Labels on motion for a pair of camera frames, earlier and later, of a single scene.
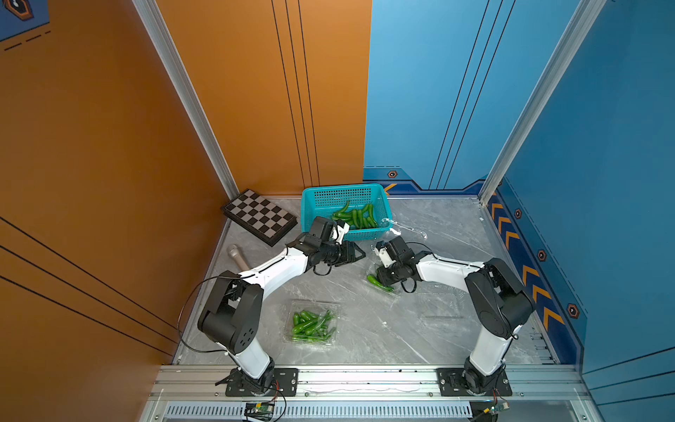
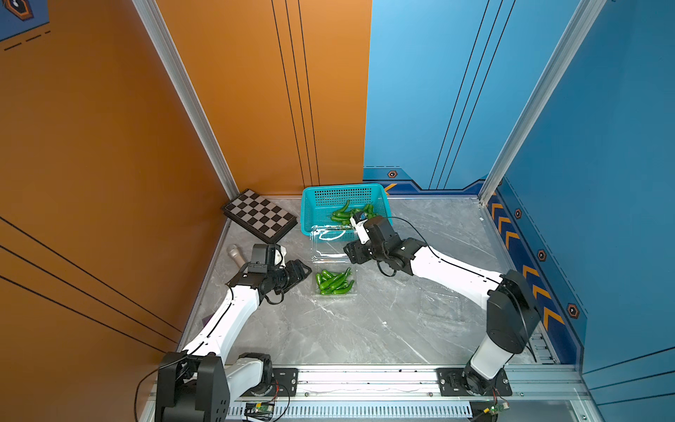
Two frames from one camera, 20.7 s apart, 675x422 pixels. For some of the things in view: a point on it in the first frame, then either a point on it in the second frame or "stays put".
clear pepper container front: (312, 323) → (334, 281)
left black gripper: (348, 254) → (296, 272)
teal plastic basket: (323, 201) stays put
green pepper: (344, 215) stays put
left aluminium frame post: (186, 93) stays put
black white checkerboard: (259, 216) stays put
